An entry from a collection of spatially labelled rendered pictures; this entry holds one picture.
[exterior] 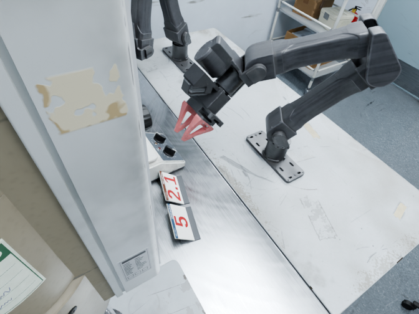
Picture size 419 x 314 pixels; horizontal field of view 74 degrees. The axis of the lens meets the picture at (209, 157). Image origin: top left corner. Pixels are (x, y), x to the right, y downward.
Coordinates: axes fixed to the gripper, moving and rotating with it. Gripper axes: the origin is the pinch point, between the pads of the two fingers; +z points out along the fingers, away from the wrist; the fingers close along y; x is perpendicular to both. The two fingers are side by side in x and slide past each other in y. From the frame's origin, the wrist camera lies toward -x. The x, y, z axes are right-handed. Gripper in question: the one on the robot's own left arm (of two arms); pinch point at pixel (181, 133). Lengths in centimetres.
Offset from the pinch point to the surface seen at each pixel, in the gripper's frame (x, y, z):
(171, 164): 4.5, 1.2, 8.4
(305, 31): 186, -125, -118
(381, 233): 32, 44, -17
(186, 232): 2.9, 18.7, 14.3
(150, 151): -1.5, -1.9, 8.8
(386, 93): 248, -44, -135
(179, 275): -0.1, 25.9, 19.2
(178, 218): 2.3, 15.1, 13.8
